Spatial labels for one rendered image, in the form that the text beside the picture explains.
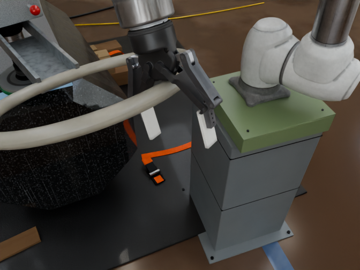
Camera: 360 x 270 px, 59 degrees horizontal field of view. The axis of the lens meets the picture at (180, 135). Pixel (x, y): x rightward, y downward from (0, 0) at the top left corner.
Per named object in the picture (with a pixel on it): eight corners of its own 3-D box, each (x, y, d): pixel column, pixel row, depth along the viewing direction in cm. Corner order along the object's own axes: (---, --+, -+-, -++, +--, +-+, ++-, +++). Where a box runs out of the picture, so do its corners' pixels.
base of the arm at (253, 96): (262, 65, 135) (264, 54, 131) (292, 96, 120) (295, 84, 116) (223, 75, 131) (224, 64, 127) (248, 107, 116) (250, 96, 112)
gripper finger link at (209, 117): (204, 97, 52) (220, 97, 50) (211, 124, 54) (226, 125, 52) (200, 100, 51) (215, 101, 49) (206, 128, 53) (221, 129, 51)
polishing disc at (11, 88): (63, 65, 135) (62, 62, 134) (40, 95, 119) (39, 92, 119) (16, 61, 137) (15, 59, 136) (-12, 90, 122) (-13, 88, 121)
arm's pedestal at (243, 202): (250, 169, 208) (276, 62, 153) (293, 235, 174) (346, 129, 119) (178, 189, 197) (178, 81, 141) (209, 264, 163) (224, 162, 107)
